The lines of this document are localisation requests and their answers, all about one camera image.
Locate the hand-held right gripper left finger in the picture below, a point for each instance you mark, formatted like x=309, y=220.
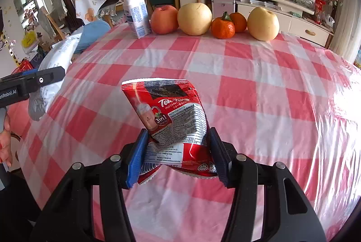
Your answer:
x=138, y=159

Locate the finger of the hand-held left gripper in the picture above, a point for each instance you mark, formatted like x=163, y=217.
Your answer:
x=48, y=78

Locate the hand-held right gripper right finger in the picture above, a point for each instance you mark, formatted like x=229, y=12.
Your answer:
x=218, y=157

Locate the grey silver pouch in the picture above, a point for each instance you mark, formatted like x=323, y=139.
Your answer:
x=56, y=61

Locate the red instant tea packet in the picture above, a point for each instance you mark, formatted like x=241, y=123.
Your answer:
x=172, y=123

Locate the person's left hand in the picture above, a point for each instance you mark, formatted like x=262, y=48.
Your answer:
x=5, y=140

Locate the yellow bag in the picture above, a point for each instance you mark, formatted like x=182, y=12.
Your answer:
x=29, y=38

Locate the red white checkered tablecloth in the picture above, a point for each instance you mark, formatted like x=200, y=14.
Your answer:
x=253, y=106

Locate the blue cushioned stool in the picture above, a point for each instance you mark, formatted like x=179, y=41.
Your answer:
x=93, y=33

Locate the white cloth with orange print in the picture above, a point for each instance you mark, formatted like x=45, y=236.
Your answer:
x=90, y=2

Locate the white plastic yogurt bottle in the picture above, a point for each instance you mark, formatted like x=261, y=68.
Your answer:
x=136, y=13

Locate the tangerine with green leaf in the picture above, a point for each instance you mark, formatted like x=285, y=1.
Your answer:
x=222, y=28

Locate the red apple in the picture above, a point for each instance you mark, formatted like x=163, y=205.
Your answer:
x=164, y=19

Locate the plain orange tangerine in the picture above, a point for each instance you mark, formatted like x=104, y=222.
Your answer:
x=240, y=22

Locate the large yellow pear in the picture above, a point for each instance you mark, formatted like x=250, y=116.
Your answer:
x=194, y=19

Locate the small yellow pear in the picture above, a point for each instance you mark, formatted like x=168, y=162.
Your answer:
x=262, y=23

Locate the silver metal box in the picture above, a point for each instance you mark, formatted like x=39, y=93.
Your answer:
x=222, y=6

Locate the white low cabinet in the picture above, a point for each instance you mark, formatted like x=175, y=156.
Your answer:
x=299, y=25

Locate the red packaged item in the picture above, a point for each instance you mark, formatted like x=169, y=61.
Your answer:
x=320, y=11

